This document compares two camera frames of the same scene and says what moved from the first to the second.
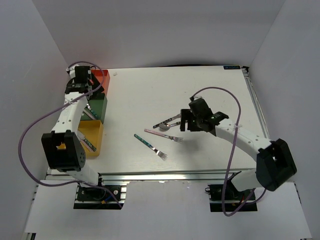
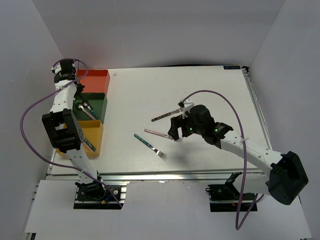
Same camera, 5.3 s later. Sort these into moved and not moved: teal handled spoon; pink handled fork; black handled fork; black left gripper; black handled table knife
Moved: black left gripper; black handled fork
Not moved: black handled table knife; teal handled spoon; pink handled fork
